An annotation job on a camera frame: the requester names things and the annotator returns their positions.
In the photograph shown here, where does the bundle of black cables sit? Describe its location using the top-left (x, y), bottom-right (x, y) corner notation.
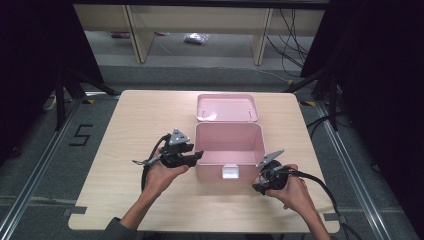
top-left (266, 8), bottom-right (311, 78)

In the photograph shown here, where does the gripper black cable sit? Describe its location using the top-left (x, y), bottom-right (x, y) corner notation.
top-left (140, 133), bottom-right (172, 193)
top-left (274, 168), bottom-right (363, 240)

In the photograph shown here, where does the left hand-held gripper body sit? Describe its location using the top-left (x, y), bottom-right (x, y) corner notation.
top-left (159, 128), bottom-right (191, 169)

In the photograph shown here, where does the grey cable plug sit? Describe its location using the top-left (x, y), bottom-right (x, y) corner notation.
top-left (132, 156), bottom-right (164, 167)

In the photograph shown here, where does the grey tape strip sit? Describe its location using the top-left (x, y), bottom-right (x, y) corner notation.
top-left (63, 205), bottom-right (88, 217)
top-left (322, 212), bottom-right (348, 224)

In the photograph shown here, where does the black tripod stand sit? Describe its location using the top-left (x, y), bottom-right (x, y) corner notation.
top-left (283, 66), bottom-right (341, 132)
top-left (54, 68), bottom-right (121, 131)

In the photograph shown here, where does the person's right hand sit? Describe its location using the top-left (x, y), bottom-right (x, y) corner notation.
top-left (265, 163), bottom-right (316, 216)

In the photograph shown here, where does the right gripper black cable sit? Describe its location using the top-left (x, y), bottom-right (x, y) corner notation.
top-left (274, 168), bottom-right (363, 240)

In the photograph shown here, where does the clear plastic bag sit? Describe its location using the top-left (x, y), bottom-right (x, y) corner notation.
top-left (183, 32), bottom-right (210, 45)

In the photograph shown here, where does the black floor cable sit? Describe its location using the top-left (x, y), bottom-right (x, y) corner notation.
top-left (306, 114), bottom-right (334, 139)

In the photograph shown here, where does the person's left hand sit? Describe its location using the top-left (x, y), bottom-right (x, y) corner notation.
top-left (143, 148), bottom-right (190, 202)

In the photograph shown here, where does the pink storage box white handle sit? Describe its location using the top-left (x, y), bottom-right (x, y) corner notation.
top-left (194, 93), bottom-right (267, 183)

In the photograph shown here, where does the black curtain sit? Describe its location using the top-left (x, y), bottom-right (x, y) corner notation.
top-left (301, 0), bottom-right (424, 234)
top-left (0, 0), bottom-right (104, 168)

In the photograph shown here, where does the thin white floor cable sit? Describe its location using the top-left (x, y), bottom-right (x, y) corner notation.
top-left (248, 67), bottom-right (290, 83)

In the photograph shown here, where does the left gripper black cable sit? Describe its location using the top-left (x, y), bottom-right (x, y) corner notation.
top-left (140, 133), bottom-right (172, 193)

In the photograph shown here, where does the grey sleeve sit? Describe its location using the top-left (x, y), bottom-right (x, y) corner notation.
top-left (104, 217), bottom-right (138, 240)

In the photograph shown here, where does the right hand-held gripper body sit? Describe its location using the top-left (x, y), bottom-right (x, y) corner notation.
top-left (255, 148), bottom-right (290, 192)

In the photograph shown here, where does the aluminium floor rail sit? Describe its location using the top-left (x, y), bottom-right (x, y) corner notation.
top-left (314, 99), bottom-right (389, 240)
top-left (0, 94), bottom-right (84, 240)

